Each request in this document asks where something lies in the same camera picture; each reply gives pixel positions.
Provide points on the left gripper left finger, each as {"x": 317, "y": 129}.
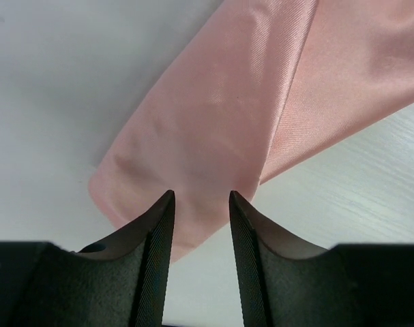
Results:
{"x": 119, "y": 280}

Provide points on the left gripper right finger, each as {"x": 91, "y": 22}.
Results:
{"x": 285, "y": 280}

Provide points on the pink cloth napkin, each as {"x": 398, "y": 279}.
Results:
{"x": 261, "y": 87}

